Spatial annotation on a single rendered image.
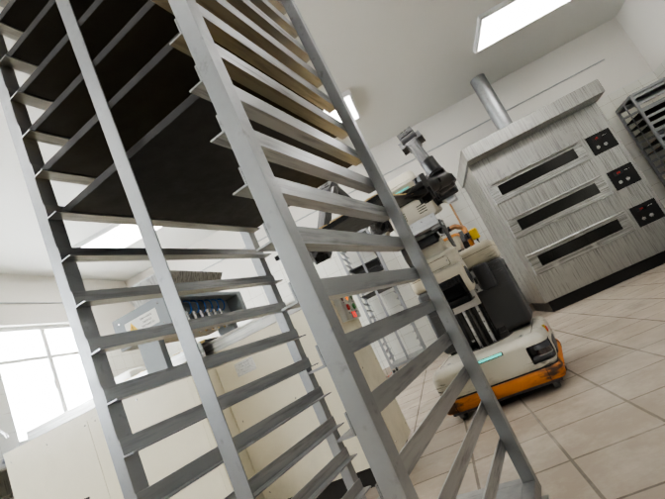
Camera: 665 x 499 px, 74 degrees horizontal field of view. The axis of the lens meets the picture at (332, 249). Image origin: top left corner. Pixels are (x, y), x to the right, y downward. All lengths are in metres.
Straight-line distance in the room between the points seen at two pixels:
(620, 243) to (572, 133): 1.29
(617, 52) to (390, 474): 7.02
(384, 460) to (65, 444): 2.31
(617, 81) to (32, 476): 7.15
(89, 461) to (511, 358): 2.13
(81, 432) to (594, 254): 4.79
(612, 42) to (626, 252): 3.10
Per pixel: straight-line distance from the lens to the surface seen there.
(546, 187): 5.43
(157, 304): 2.27
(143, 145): 0.83
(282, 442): 2.24
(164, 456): 2.36
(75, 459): 2.74
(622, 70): 7.26
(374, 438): 0.58
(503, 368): 2.40
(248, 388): 1.10
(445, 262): 2.44
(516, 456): 1.21
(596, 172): 5.59
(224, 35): 0.95
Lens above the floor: 0.60
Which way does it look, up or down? 12 degrees up
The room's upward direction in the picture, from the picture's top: 25 degrees counter-clockwise
